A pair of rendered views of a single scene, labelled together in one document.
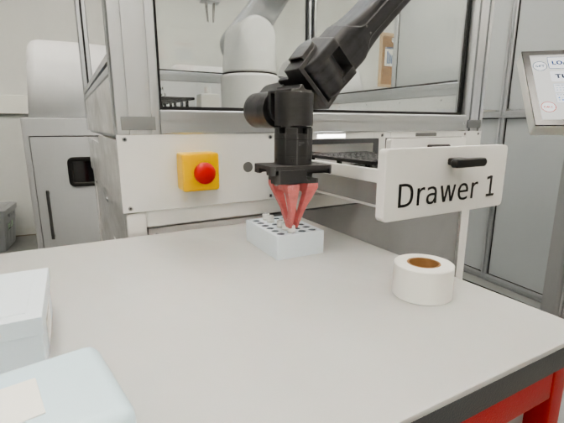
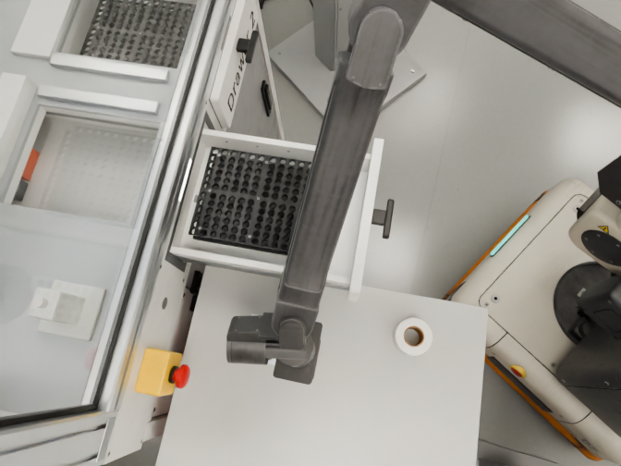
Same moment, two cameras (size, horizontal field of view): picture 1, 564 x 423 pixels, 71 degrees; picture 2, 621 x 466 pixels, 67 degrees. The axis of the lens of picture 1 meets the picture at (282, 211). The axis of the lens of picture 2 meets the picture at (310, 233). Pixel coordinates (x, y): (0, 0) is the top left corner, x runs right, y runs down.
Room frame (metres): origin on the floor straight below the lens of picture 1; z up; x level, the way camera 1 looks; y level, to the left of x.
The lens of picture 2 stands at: (0.54, -0.02, 1.70)
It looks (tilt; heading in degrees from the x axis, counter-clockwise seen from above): 74 degrees down; 316
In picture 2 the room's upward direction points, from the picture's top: 7 degrees counter-clockwise
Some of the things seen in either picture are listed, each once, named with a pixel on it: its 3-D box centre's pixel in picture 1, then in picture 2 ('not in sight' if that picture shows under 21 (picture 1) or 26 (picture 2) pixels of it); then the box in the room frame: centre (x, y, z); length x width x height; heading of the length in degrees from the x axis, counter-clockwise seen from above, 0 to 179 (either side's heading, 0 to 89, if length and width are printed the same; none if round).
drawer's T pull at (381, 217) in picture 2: (462, 162); (381, 217); (0.63, -0.29, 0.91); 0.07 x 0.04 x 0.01; 119
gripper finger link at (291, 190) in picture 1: (297, 197); not in sight; (0.60, -0.02, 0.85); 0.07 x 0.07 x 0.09; 27
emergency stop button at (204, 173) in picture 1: (203, 173); (179, 375); (0.73, 0.15, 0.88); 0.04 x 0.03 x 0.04; 119
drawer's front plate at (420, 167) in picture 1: (446, 180); (365, 220); (0.65, -0.27, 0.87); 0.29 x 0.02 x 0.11; 119
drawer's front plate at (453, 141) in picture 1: (426, 158); (236, 54); (1.08, -0.40, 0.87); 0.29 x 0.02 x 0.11; 119
